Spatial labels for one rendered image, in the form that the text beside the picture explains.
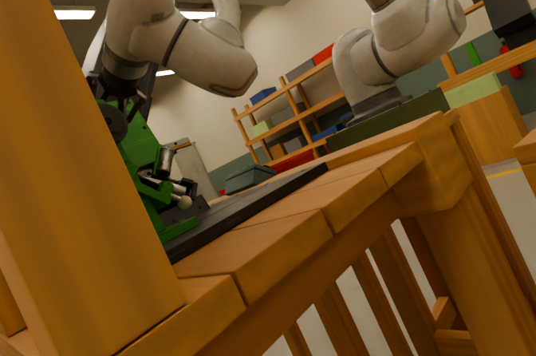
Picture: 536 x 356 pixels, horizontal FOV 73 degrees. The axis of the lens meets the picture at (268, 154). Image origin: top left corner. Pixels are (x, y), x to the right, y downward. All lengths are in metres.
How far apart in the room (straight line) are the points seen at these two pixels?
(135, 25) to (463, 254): 0.71
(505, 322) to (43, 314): 0.73
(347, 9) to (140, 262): 6.54
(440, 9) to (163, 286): 0.93
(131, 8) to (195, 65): 0.14
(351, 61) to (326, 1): 5.78
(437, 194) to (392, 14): 0.54
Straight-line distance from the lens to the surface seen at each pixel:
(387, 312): 1.45
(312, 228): 0.40
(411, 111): 1.05
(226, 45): 0.70
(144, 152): 1.01
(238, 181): 1.05
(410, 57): 1.09
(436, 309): 1.48
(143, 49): 0.71
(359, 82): 1.15
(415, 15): 1.05
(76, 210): 0.29
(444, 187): 0.67
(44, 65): 0.32
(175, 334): 0.31
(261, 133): 7.38
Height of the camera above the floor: 0.96
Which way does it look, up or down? level
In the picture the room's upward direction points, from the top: 25 degrees counter-clockwise
